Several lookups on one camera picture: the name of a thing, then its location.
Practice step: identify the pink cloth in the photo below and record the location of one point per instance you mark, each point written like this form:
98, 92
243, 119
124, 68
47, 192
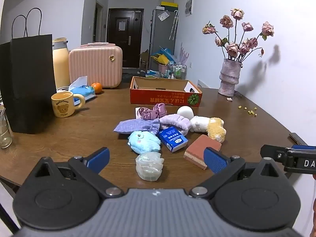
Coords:
97, 45

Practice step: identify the purple wall decoration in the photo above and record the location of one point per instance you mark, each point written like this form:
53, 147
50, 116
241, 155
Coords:
184, 54

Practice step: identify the blue and yellow bags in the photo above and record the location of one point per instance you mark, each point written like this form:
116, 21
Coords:
161, 57

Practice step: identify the brown cardboard box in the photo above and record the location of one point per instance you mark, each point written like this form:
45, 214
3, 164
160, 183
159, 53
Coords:
144, 59

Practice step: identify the yellow bottle with grey lid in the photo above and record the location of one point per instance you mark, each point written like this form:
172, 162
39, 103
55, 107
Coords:
61, 64

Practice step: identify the white folded umbrella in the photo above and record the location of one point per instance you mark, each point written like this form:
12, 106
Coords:
174, 24

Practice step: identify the pink plastic bucket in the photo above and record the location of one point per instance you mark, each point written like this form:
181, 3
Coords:
163, 67

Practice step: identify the wall poster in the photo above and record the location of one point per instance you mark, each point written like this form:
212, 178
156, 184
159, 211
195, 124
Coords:
189, 7

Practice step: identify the clear glass jar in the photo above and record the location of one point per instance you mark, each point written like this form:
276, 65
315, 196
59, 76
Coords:
5, 138

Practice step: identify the brown sponge block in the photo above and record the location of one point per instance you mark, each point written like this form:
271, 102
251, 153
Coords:
197, 150

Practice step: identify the white and yellow plush toy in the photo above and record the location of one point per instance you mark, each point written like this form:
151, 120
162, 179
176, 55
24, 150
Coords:
214, 128

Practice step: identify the blue plush toy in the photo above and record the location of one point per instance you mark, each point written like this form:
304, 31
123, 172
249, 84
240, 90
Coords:
143, 142

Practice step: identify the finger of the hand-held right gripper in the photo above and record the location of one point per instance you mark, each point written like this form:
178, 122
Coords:
303, 148
272, 153

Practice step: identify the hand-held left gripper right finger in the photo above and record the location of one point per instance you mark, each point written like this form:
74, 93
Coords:
214, 161

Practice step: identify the purple textured vase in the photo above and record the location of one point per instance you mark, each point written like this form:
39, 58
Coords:
229, 79

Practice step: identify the bunch of dried pink roses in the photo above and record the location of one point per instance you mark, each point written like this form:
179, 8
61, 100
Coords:
233, 48

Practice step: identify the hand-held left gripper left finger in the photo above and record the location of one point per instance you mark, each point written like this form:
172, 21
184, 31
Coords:
100, 158

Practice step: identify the scattered yellow crumbs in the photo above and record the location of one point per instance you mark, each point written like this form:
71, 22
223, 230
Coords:
251, 112

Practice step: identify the grey refrigerator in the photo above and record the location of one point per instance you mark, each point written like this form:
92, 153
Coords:
160, 37

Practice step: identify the clear plastic bag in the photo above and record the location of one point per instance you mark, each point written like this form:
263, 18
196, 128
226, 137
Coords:
163, 16

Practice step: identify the yellow bear mug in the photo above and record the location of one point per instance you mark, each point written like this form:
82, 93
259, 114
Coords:
61, 106

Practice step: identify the white round sponge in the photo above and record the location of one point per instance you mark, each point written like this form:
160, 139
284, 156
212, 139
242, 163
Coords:
185, 111

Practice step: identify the blue tissue box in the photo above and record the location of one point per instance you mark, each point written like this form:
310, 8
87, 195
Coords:
85, 91

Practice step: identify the purple knit bow headband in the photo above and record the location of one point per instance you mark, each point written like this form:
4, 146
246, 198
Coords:
135, 126

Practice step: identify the purple satin scrunchie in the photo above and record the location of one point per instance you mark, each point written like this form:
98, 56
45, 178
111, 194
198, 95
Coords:
148, 113

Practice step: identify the lavender fluffy headband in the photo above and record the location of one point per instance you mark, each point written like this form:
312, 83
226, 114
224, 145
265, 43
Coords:
176, 122

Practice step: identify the paper sheet on door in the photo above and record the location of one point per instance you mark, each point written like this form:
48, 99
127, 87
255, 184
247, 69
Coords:
121, 26

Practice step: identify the blue handkerchief pack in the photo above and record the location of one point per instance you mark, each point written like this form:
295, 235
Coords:
172, 139

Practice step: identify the orange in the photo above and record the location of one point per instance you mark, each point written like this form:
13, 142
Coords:
96, 88

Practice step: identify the pink ribbed suitcase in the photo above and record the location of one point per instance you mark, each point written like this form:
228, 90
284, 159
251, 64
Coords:
93, 66

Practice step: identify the black paper bag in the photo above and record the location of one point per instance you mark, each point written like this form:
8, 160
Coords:
27, 84

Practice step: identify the dark brown door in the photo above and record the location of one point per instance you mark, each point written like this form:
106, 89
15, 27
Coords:
123, 49

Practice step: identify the yellow and black box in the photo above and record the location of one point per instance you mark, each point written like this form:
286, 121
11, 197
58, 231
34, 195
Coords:
169, 4

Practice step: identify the white board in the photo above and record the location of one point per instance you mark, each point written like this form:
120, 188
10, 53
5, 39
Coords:
203, 84

